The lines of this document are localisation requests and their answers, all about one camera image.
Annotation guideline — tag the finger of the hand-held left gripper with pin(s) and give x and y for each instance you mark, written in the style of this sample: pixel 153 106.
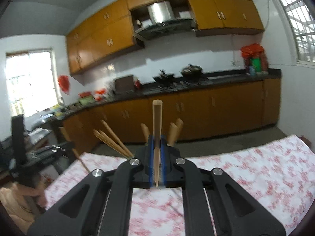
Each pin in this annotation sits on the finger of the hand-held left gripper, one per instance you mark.
pixel 49 152

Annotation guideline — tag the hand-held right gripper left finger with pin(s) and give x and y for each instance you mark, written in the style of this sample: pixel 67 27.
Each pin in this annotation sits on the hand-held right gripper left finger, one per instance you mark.
pixel 150 162

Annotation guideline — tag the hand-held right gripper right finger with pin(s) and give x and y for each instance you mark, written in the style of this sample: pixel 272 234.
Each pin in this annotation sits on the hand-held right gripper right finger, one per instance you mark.
pixel 164 162

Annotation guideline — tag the person's left forearm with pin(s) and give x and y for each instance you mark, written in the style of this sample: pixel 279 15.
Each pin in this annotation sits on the person's left forearm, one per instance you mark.
pixel 14 211

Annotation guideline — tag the person's left hand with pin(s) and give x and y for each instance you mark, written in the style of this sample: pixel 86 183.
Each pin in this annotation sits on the person's left hand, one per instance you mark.
pixel 32 194

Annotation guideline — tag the small bright window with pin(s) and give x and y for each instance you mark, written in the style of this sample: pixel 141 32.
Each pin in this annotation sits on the small bright window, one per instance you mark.
pixel 29 83

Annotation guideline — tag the red-brown basin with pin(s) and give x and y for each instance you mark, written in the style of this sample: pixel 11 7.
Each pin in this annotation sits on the red-brown basin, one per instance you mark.
pixel 85 94

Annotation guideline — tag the red hanging plastic bag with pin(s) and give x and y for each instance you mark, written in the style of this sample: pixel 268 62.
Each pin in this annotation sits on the red hanging plastic bag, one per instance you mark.
pixel 64 83

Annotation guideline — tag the red and white plastic bags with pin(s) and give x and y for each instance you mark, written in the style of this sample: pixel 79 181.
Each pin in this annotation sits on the red and white plastic bags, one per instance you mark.
pixel 101 94

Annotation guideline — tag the red bottle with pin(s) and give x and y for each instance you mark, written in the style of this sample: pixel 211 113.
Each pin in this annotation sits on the red bottle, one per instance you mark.
pixel 137 84

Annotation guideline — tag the brown lower kitchen cabinets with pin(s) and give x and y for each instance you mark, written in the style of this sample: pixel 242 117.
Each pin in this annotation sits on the brown lower kitchen cabinets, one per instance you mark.
pixel 221 108

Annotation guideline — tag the brown kitchen cabinets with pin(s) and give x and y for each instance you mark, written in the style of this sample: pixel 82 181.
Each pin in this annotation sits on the brown kitchen cabinets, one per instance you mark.
pixel 221 108
pixel 221 12

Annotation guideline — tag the brown cutting board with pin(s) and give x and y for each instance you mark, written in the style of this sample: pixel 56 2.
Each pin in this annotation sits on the brown cutting board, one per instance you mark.
pixel 124 84

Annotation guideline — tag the black gas stove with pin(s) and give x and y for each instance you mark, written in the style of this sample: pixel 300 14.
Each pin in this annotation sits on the black gas stove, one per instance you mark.
pixel 187 83

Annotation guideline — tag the red floral tablecloth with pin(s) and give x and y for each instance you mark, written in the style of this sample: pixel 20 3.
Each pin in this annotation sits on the red floral tablecloth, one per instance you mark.
pixel 246 177

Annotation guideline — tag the clear plastic bag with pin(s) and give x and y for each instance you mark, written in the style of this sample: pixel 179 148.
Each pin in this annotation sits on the clear plastic bag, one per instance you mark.
pixel 111 87

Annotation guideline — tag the black wok with lid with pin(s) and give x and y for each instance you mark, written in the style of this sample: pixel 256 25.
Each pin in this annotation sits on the black wok with lid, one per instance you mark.
pixel 191 70

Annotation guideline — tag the black kitchen countertop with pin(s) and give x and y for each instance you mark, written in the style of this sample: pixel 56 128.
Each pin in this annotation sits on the black kitchen countertop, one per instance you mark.
pixel 233 78

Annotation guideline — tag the blue bottle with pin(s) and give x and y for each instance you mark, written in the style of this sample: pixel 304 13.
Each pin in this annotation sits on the blue bottle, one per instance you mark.
pixel 252 70

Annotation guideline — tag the green packet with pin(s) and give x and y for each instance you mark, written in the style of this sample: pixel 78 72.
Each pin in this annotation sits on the green packet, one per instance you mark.
pixel 256 64

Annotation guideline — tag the large red plastic bag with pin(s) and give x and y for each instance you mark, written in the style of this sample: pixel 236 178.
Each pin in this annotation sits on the large red plastic bag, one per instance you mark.
pixel 251 50

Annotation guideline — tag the steel range hood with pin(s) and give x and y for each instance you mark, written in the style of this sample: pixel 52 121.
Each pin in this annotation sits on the steel range hood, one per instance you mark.
pixel 160 12

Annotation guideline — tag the brown upper kitchen cabinets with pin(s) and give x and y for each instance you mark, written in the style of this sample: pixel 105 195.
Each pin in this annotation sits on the brown upper kitchen cabinets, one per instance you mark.
pixel 221 12

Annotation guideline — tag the large barred window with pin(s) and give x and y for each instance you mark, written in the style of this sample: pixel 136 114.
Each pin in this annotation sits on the large barred window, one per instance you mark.
pixel 300 29

